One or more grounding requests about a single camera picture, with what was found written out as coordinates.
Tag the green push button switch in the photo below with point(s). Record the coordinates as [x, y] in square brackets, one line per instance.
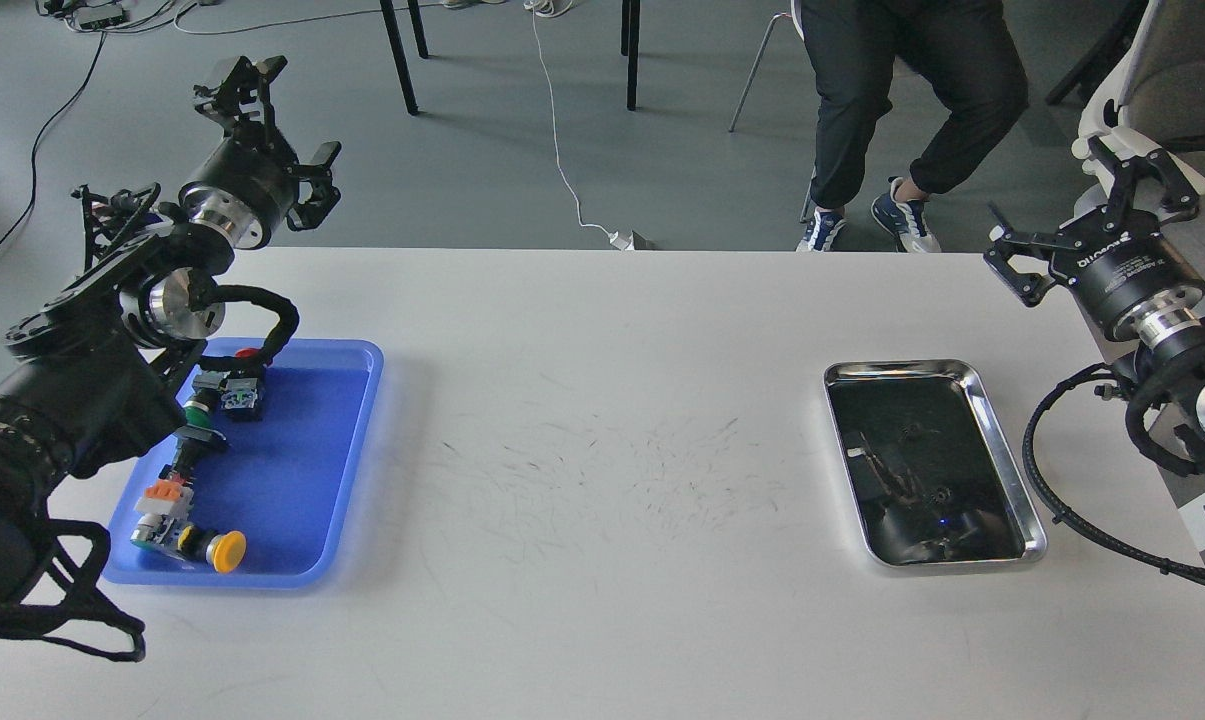
[198, 411]

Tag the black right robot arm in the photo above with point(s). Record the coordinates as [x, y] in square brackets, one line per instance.
[1162, 382]

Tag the white metal chair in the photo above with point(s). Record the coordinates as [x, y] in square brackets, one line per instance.
[773, 23]

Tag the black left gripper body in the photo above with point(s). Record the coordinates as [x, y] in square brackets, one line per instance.
[245, 193]

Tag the red push button switch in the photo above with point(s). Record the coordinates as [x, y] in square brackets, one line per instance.
[242, 391]

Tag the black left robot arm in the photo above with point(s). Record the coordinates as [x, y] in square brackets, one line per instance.
[138, 348]

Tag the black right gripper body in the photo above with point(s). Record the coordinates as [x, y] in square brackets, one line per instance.
[1112, 273]

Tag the white office chair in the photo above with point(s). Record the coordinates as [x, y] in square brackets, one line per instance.
[1158, 90]

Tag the black table leg right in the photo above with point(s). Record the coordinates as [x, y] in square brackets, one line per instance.
[630, 49]

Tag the black table leg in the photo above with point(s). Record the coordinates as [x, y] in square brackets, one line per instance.
[630, 49]
[397, 47]

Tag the blue plastic tray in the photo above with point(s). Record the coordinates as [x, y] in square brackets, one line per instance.
[285, 480]

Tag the silver metal tray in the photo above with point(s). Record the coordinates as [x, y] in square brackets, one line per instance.
[935, 486]

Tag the yellow push button switch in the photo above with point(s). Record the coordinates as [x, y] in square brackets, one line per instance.
[165, 526]

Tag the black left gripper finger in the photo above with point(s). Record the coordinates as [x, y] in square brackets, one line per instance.
[308, 214]
[237, 98]

